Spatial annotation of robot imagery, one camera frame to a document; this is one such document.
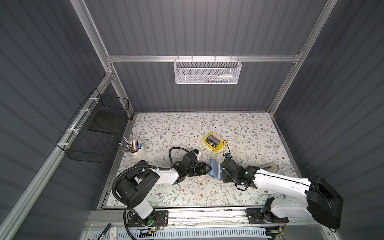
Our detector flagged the blue leather card holder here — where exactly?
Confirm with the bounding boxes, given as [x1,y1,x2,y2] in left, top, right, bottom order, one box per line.
[209,159,223,180]

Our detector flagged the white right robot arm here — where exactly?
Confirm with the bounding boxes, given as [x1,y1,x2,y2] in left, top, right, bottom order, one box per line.
[220,154,344,230]

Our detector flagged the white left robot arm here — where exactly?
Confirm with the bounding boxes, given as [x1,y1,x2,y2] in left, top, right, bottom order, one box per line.
[112,147,212,225]

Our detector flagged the yellow plastic card tray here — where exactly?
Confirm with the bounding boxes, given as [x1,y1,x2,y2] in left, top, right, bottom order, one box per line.
[203,133,226,153]

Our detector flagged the white pen cup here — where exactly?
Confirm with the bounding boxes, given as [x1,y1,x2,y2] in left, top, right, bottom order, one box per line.
[130,140,147,161]

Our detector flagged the pens in cup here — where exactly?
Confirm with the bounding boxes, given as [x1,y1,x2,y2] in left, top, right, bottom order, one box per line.
[119,133,143,153]

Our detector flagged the white tube in basket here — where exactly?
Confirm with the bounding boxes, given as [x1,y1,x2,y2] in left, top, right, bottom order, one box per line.
[204,74,238,82]

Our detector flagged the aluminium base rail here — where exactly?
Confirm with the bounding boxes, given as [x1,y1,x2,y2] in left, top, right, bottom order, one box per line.
[85,206,318,229]

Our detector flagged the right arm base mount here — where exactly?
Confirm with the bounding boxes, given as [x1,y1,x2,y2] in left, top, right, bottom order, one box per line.
[246,208,289,225]

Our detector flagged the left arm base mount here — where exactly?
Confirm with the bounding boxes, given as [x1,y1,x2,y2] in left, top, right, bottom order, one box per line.
[126,210,169,228]

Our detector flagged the black corrugated cable hose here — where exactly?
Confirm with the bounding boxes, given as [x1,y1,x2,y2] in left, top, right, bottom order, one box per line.
[111,146,193,208]

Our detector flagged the white wire mesh basket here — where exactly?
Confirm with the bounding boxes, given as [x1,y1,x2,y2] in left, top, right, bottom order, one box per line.
[173,57,242,85]

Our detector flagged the black wire mesh basket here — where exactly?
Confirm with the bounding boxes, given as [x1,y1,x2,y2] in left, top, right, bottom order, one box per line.
[57,90,130,164]

